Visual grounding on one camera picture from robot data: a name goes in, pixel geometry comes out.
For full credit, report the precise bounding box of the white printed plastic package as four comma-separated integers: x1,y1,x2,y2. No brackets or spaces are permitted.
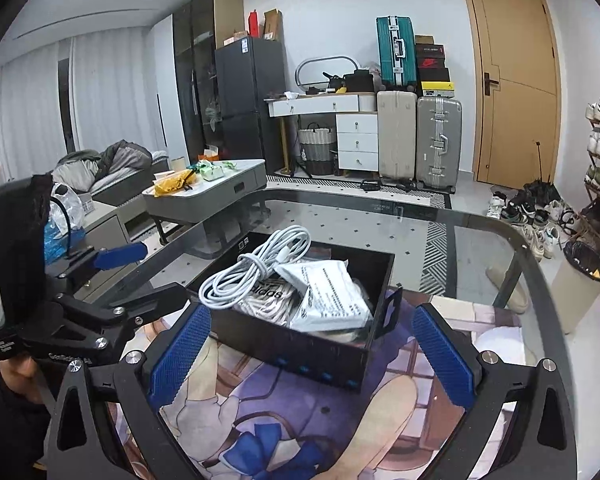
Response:
276,260,372,333

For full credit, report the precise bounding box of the white cable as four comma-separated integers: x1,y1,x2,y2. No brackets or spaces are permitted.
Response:
198,224,313,311

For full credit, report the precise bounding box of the left hand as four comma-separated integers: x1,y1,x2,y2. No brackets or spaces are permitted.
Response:
0,354,43,404

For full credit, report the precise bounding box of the anime printed desk mat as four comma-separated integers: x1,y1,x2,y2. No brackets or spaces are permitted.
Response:
107,284,531,480

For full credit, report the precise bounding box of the grey sofa with clothes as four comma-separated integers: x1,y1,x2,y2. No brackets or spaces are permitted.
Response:
52,140,170,206

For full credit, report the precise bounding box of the grey coffee table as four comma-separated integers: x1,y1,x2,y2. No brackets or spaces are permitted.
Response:
142,158,266,245

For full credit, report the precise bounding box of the black storage box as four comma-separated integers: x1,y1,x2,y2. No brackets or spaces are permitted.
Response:
189,226,400,391

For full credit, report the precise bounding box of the pile of shoes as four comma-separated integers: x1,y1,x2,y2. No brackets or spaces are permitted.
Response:
486,179,580,261

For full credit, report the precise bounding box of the black refrigerator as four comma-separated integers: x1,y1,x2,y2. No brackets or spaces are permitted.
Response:
215,36,286,174

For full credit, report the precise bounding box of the woven laundry basket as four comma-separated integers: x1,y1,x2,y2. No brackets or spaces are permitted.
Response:
298,122,337,177

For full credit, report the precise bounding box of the silver suitcase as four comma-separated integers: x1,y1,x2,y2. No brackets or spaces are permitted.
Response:
415,96,463,193

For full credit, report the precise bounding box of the beige suitcase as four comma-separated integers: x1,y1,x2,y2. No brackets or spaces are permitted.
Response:
377,91,417,180

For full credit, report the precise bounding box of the white drawer desk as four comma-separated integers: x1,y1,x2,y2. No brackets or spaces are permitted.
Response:
268,92,379,174

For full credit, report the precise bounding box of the oval mirror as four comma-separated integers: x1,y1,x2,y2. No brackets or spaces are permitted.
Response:
294,54,361,92

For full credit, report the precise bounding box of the stack of shoe boxes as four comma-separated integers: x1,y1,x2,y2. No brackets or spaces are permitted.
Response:
415,35,455,99

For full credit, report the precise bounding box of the wooden door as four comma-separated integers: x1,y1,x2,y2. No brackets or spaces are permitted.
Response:
466,0,562,188

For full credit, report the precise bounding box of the teal suitcase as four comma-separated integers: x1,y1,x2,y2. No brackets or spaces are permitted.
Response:
376,15,417,89

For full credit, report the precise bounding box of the left tracking camera box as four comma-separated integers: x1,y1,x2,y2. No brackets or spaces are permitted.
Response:
0,174,53,326

